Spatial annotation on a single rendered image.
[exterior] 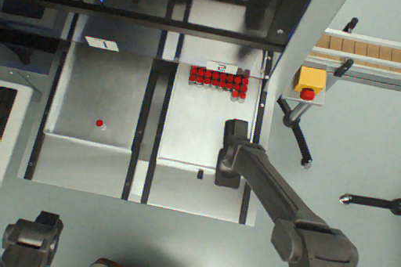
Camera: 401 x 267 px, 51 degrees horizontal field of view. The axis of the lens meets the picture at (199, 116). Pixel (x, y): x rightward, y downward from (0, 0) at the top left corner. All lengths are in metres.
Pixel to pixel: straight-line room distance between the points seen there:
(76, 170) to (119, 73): 0.32
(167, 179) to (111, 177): 0.16
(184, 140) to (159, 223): 0.92
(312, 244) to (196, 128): 0.71
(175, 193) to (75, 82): 0.46
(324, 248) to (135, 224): 1.57
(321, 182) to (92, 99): 1.32
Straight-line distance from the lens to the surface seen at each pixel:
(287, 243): 0.63
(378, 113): 2.40
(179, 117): 1.27
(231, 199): 1.24
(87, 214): 2.16
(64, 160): 1.29
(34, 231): 0.78
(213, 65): 1.17
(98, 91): 1.32
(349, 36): 1.35
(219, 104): 1.28
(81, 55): 1.37
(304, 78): 1.19
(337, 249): 0.65
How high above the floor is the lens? 2.11
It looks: 75 degrees down
